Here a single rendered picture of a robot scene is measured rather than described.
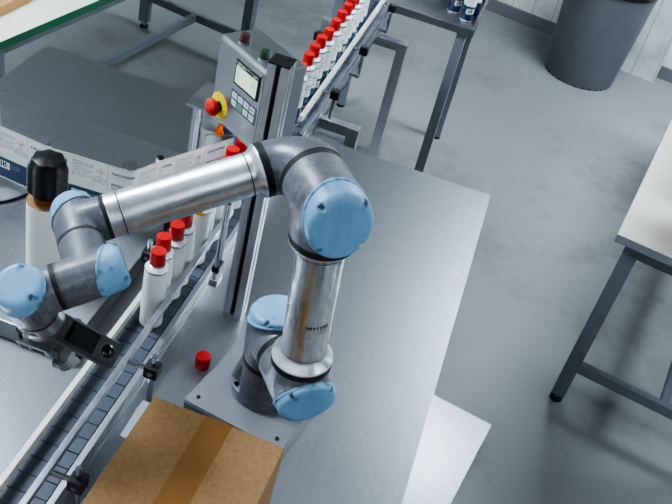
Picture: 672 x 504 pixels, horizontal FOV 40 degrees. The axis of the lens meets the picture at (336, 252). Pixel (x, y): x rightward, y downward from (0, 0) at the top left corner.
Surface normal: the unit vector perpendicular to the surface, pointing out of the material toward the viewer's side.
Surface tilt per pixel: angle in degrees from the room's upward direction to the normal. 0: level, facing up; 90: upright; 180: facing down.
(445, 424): 0
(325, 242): 82
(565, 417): 0
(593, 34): 95
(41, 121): 0
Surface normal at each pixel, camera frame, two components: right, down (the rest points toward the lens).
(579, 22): -0.73, 0.36
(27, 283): 0.04, -0.39
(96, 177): -0.21, 0.57
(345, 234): 0.37, 0.52
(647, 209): 0.21, -0.77
